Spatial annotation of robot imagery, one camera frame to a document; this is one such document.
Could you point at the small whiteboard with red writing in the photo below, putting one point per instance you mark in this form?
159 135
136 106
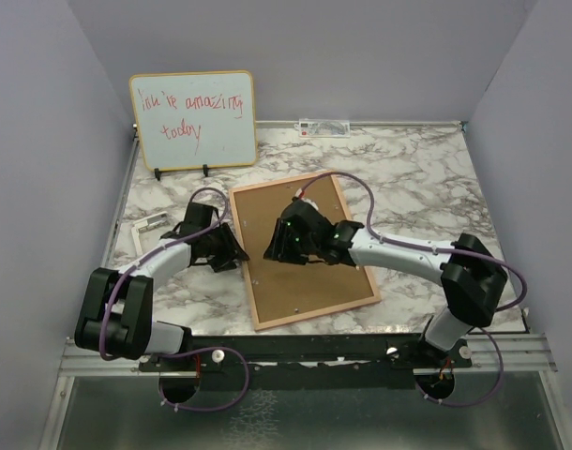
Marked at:
195 120

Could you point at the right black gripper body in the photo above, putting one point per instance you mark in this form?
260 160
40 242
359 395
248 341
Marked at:
299 249

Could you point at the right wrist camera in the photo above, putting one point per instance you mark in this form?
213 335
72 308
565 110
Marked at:
300 196

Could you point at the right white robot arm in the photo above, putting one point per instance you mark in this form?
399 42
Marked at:
473 281

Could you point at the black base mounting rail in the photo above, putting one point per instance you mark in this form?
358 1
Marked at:
306 362

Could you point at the metal angle bracket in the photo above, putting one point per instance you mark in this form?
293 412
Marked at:
145 225

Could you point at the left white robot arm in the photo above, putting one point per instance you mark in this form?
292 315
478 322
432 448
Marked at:
116 317

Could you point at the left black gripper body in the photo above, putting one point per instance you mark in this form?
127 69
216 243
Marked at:
213 239

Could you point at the white label strip at wall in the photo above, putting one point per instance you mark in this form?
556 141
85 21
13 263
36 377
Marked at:
323 128

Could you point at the brown cardboard backing board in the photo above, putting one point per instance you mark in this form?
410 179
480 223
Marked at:
282 293

